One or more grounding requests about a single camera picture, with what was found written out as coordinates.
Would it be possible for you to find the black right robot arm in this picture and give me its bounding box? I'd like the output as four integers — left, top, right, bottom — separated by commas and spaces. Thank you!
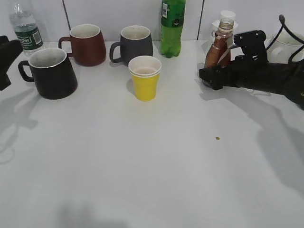
199, 56, 304, 108

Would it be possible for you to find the yellow paper cup stack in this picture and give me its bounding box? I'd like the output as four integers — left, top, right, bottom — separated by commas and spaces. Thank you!
128, 56, 162, 102

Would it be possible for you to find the black ceramic mug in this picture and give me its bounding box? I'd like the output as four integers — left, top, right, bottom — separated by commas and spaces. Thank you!
18, 47, 78, 100

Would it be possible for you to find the white milk carton bottle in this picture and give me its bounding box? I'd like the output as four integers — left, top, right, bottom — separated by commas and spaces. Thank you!
211, 10, 238, 36

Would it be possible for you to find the clear water bottle green label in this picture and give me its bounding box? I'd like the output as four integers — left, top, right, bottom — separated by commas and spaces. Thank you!
8, 0, 44, 55

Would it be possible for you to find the dark red ceramic mug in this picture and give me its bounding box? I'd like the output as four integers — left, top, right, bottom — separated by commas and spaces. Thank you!
58, 24, 106, 67

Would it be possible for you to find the brown coffee drink bottle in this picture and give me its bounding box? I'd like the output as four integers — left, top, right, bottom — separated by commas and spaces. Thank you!
204, 18, 235, 87

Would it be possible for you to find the white ceramic mug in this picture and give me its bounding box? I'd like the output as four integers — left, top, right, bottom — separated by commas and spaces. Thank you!
267, 29, 303, 64

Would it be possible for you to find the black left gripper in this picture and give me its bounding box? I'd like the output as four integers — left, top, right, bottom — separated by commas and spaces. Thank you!
0, 36, 22, 91

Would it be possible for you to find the dark grey ceramic mug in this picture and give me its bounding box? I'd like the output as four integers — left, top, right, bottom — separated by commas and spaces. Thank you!
109, 25, 153, 66

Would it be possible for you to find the green soda bottle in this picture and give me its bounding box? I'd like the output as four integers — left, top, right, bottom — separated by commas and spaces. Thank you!
161, 0, 186, 58

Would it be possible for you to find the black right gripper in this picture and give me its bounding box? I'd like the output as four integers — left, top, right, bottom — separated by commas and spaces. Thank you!
199, 58, 292, 90

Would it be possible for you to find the black right camera cable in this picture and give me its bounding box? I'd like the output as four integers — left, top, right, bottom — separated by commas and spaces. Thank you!
265, 14, 304, 65

